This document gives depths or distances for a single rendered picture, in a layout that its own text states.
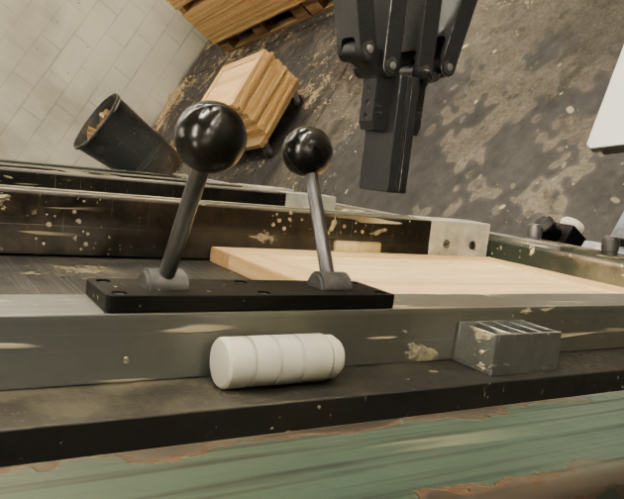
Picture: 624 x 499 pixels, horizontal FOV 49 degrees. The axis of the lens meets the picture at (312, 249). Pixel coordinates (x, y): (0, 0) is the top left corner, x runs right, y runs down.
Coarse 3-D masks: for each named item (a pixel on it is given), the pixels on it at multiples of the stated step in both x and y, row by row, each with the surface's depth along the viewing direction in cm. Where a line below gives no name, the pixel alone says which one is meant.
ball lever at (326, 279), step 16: (304, 128) 50; (288, 144) 50; (304, 144) 49; (320, 144) 49; (288, 160) 50; (304, 160) 49; (320, 160) 49; (304, 176) 51; (320, 192) 50; (320, 208) 49; (320, 224) 49; (320, 240) 48; (320, 256) 48; (320, 272) 47; (336, 272) 48; (320, 288) 46; (336, 288) 47; (352, 288) 48
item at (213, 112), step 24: (192, 120) 34; (216, 120) 34; (240, 120) 35; (192, 144) 34; (216, 144) 34; (240, 144) 35; (192, 168) 37; (216, 168) 35; (192, 192) 37; (192, 216) 38; (168, 240) 39; (168, 264) 40; (168, 288) 41
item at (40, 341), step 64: (0, 320) 35; (64, 320) 36; (128, 320) 38; (192, 320) 40; (256, 320) 42; (320, 320) 45; (384, 320) 48; (448, 320) 51; (576, 320) 59; (0, 384) 35; (64, 384) 37
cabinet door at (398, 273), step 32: (224, 256) 82; (256, 256) 81; (288, 256) 85; (352, 256) 91; (384, 256) 96; (416, 256) 100; (448, 256) 105; (480, 256) 110; (384, 288) 71; (416, 288) 73; (448, 288) 75; (480, 288) 78; (512, 288) 81; (544, 288) 84; (576, 288) 87; (608, 288) 89
